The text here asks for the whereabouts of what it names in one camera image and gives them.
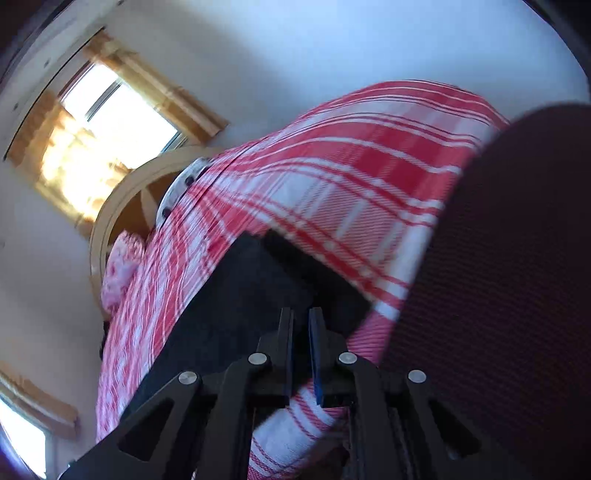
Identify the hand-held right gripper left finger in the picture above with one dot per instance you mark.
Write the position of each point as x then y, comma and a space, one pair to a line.
288, 344

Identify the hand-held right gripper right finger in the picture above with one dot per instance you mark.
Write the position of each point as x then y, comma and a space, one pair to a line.
316, 353

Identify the black pants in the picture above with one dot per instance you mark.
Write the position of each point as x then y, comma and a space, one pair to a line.
240, 300

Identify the red plaid bedspread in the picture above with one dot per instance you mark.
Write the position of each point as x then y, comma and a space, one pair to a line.
323, 184

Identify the pink floral pillow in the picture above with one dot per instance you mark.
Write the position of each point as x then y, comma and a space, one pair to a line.
120, 272

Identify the white pillow with black dots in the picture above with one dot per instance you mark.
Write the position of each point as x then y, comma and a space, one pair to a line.
178, 191

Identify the dark red clothing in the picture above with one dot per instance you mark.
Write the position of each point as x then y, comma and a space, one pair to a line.
508, 277

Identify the cream arched headboard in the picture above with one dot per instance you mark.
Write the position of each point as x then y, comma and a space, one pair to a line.
98, 230

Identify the yellow patterned curtain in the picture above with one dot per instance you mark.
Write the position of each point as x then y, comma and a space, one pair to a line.
69, 170

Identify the window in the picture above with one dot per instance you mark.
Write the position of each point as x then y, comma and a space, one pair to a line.
120, 115
23, 438

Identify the pale wooden panel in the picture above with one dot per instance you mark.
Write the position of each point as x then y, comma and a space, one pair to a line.
46, 78

